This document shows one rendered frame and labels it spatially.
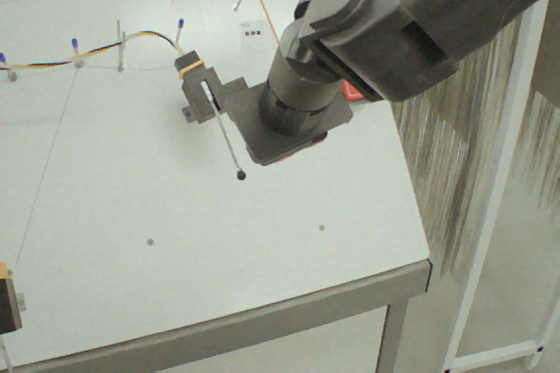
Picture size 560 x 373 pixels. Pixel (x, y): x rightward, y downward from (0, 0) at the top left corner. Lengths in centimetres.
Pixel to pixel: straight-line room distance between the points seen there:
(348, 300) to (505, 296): 134
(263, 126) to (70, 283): 39
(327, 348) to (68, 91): 58
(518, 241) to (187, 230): 177
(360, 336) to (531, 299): 123
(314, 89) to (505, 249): 196
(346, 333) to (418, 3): 73
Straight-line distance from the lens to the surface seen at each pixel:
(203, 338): 81
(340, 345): 102
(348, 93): 86
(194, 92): 74
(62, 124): 82
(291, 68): 42
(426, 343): 194
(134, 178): 80
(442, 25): 36
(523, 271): 227
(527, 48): 115
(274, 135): 51
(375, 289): 88
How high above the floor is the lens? 147
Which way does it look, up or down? 34 degrees down
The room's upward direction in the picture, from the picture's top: straight up
